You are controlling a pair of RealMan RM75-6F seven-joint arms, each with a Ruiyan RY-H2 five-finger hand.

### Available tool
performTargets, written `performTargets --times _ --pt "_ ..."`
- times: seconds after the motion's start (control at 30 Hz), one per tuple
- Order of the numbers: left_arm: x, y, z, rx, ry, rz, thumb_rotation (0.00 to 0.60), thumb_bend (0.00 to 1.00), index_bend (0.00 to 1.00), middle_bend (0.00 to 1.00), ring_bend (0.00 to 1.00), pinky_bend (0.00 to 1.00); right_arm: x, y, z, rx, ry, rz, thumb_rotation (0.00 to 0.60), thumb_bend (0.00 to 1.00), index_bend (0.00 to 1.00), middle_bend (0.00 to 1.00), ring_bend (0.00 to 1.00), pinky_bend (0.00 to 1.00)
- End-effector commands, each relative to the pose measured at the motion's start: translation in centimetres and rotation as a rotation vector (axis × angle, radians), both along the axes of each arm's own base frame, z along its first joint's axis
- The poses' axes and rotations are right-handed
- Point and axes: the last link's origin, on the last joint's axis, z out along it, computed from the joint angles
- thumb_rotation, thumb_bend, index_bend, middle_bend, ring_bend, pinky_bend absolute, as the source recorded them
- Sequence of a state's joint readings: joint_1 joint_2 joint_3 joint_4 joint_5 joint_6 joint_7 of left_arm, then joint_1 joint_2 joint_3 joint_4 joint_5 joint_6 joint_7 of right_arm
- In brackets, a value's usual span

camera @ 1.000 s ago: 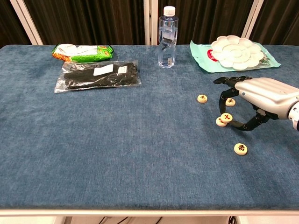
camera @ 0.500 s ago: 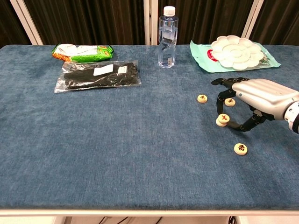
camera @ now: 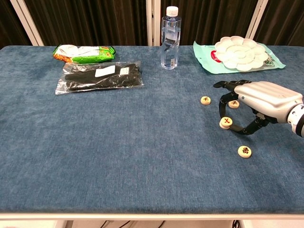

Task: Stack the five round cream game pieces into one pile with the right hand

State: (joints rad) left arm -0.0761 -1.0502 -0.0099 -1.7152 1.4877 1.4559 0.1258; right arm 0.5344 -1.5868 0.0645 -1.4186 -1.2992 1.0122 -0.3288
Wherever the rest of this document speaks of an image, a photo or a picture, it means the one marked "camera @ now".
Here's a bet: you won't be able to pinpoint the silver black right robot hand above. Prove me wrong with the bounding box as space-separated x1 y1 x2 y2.
213 79 304 136

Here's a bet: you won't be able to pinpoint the white flower-shaped paint palette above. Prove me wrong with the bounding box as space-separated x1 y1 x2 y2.
214 35 269 71

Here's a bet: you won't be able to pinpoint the teal snack package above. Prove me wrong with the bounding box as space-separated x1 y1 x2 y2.
192 40 286 75

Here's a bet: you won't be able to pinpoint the black pleated curtain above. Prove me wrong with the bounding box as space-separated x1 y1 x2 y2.
23 0 148 47
0 0 33 49
253 0 304 47
161 0 259 46

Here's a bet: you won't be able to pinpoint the clear plastic water bottle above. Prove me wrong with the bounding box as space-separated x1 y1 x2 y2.
161 6 182 70

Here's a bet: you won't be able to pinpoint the blue felt table cover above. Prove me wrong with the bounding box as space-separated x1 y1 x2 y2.
0 45 304 214

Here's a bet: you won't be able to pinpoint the white table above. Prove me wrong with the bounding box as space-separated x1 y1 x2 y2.
0 212 304 228

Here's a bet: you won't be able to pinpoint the green snack bag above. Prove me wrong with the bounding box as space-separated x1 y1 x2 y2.
52 44 117 65

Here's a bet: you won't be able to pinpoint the bagged black gloves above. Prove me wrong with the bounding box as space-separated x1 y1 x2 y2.
55 60 145 95

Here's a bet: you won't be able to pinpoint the white metal frame post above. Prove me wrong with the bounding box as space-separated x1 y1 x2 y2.
9 0 45 47
153 0 163 47
244 0 270 40
145 0 154 47

